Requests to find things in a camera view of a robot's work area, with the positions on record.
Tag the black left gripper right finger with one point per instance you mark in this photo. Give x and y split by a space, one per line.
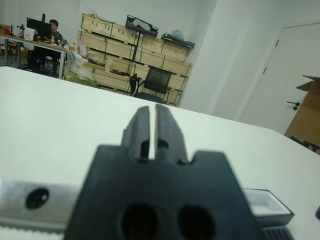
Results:
168 135

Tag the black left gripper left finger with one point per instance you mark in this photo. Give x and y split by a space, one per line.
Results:
140 130

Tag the black box base white insert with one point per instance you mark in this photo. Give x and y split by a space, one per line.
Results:
280 219

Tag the brown cardboard box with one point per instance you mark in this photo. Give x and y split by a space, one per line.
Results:
307 112

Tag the black waste bin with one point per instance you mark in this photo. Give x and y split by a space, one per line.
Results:
133 82

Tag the black mesh office chair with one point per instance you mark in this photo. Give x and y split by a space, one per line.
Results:
157 77

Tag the wooden crate stack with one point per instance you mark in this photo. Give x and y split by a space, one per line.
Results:
120 47

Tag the yellow plastic bag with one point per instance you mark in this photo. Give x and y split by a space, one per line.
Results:
71 74

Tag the long black tray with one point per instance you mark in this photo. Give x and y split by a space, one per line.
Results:
181 43

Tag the clear plastic bag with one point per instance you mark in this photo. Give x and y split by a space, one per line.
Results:
75 60

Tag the red white packet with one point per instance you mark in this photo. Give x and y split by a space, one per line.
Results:
82 48

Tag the white office desk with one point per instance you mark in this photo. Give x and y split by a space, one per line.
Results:
61 62

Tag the black tray with foil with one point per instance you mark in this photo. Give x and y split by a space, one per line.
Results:
142 25

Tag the white door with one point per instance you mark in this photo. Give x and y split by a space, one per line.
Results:
275 75

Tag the black computer tower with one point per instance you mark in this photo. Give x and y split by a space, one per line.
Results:
35 60

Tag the seated person in camouflage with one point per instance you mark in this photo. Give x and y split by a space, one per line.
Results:
55 33

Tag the black computer monitor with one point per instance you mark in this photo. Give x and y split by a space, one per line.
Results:
37 25

